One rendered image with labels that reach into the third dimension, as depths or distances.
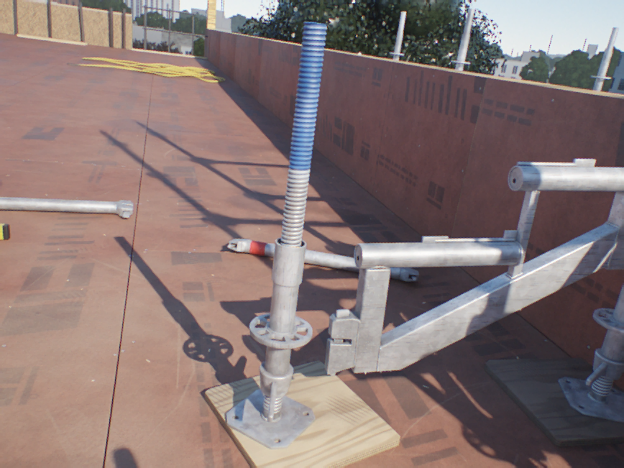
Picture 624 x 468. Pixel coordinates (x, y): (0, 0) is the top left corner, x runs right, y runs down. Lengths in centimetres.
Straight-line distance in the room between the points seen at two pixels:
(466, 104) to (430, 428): 137
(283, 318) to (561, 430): 68
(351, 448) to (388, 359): 19
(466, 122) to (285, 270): 141
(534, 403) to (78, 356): 107
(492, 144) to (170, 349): 131
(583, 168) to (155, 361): 102
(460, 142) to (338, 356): 135
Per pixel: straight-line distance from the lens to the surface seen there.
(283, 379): 111
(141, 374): 136
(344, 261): 196
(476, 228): 215
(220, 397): 125
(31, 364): 143
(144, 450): 116
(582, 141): 176
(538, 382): 155
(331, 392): 130
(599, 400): 155
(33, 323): 159
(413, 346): 118
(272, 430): 116
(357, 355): 115
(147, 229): 223
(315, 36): 94
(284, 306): 104
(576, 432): 142
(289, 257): 99
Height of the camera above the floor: 75
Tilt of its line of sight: 20 degrees down
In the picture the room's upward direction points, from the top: 7 degrees clockwise
